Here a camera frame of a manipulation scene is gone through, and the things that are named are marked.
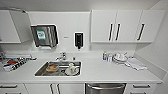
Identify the stainless steel dishwasher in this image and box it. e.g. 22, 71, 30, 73
84, 82, 128, 94

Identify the black soap dispenser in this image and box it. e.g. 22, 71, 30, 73
73, 31, 84, 50

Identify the small chrome sink fitting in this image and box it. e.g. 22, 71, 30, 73
72, 55, 77, 62

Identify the chrome faucet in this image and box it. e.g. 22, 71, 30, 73
54, 51, 68, 63

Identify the white mug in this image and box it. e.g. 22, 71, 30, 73
64, 63, 80, 77

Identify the small white bottle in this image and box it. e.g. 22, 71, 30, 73
107, 54, 114, 63

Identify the stainless steel sink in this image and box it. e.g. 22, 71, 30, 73
33, 60, 82, 77

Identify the stack of white dishes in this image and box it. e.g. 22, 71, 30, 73
112, 51, 129, 65

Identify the orange bowl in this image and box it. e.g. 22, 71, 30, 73
45, 63, 60, 73

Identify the grey paper towel dispenser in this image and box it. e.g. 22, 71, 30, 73
30, 23, 59, 50

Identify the white two-door base cabinet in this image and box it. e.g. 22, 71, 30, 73
23, 82, 87, 94

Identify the white drawer unit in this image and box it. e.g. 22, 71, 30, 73
123, 82, 158, 94
0, 83, 29, 94

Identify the tray of coffee supplies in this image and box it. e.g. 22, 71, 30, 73
0, 53, 38, 73

